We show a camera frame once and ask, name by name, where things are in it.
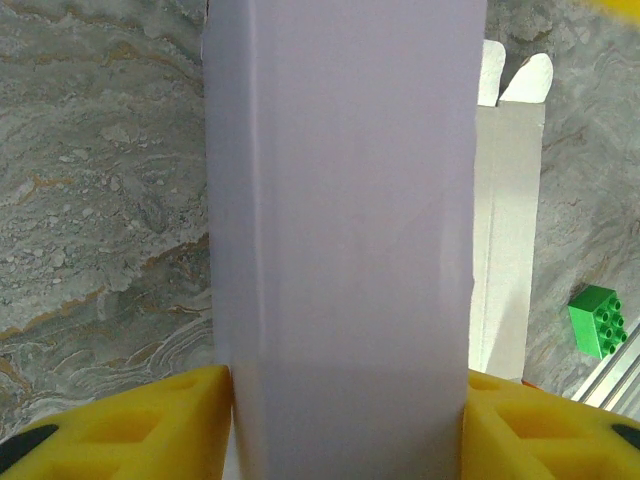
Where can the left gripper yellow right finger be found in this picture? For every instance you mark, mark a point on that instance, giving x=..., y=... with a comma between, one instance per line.
x=550, y=440

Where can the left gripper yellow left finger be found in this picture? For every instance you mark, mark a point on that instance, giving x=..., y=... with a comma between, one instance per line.
x=125, y=440

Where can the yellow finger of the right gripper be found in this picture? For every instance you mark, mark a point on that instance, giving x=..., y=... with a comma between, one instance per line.
x=627, y=7

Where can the white paper box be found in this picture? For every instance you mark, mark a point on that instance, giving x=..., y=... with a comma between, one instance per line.
x=350, y=200

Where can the green toy brick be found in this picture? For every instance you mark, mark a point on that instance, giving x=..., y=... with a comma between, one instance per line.
x=592, y=320

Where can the long aluminium mounting rail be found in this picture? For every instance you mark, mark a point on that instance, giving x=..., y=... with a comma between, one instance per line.
x=620, y=380

